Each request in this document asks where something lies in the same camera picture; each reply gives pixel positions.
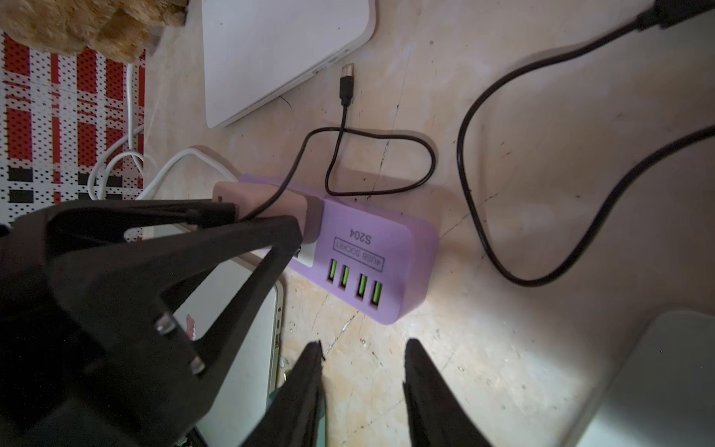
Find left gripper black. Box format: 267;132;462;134
1;216;303;446

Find purple power strip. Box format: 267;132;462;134
239;172;441;326

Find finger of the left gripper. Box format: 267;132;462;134
46;199;236;246

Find black cable of pink charger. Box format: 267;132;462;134
239;62;438;222

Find pink charger adapter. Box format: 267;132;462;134
212;182;324;244

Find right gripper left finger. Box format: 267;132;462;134
242;341;324;446

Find white cable of purple strip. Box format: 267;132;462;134
86;62;241;202

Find silver laptop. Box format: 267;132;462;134
155;253;284;446
566;310;714;446

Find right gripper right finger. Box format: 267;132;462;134
403;338;490;446

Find silver laptop front left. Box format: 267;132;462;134
155;253;284;446

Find brown teddy bear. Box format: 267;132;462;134
1;0;188;64

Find silver laptop front right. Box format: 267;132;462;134
566;310;714;446

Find white laptop back left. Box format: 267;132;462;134
201;0;377;129

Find black cable front right laptop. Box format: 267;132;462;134
456;0;715;289

